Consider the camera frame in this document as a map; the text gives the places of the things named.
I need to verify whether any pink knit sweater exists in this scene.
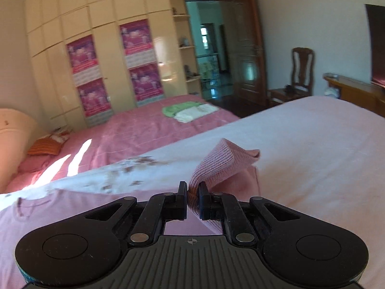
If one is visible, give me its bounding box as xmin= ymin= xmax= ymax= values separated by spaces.
xmin=0 ymin=138 xmax=261 ymax=289

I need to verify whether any pink checked bedspread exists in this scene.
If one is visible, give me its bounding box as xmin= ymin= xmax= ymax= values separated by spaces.
xmin=4 ymin=95 xmax=239 ymax=193

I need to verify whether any white folded cloth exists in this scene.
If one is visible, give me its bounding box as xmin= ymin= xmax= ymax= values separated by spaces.
xmin=173 ymin=104 xmax=219 ymax=123

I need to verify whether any green folded cloth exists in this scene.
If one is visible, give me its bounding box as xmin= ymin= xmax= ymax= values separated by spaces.
xmin=162 ymin=101 xmax=202 ymax=118

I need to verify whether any lower left purple poster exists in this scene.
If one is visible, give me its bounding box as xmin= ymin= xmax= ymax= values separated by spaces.
xmin=77 ymin=78 xmax=114 ymax=127

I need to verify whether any purple poster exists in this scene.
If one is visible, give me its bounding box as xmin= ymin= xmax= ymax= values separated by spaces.
xmin=119 ymin=19 xmax=157 ymax=69
xmin=128 ymin=63 xmax=165 ymax=107
xmin=67 ymin=35 xmax=102 ymax=87
xmin=77 ymin=78 xmax=114 ymax=127

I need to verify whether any white floral bed sheet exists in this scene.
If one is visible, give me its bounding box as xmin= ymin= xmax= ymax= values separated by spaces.
xmin=1 ymin=97 xmax=384 ymax=288

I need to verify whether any lower right purple poster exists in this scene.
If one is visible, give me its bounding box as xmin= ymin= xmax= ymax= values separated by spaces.
xmin=128 ymin=63 xmax=165 ymax=107

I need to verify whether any orange striped pillow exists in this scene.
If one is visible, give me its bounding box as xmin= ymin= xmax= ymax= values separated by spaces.
xmin=27 ymin=137 xmax=63 ymax=156

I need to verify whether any pink pillow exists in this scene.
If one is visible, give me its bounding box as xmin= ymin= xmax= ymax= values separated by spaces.
xmin=17 ymin=155 xmax=51 ymax=173

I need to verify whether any dark wooden door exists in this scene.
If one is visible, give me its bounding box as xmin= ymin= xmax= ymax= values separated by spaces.
xmin=222 ymin=0 xmax=267 ymax=106

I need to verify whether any upper left purple poster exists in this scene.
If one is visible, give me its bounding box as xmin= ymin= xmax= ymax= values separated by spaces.
xmin=67 ymin=35 xmax=102 ymax=87

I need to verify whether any upper right purple poster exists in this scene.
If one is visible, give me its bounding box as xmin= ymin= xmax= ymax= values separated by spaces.
xmin=119 ymin=19 xmax=157 ymax=69

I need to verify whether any cream curved headboard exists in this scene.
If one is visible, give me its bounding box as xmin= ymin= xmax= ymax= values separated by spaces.
xmin=0 ymin=108 xmax=40 ymax=193

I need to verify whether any dark wooden chair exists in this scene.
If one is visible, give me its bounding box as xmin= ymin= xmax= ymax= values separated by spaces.
xmin=268 ymin=47 xmax=315 ymax=107

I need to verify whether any cream wardrobe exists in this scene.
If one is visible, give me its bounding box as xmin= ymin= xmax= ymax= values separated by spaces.
xmin=26 ymin=0 xmax=187 ymax=131

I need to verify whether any wooden side cabinet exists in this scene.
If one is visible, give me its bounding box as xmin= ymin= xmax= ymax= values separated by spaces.
xmin=323 ymin=73 xmax=385 ymax=117

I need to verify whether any dark television screen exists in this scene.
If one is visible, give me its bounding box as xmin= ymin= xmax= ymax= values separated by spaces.
xmin=366 ymin=4 xmax=385 ymax=88

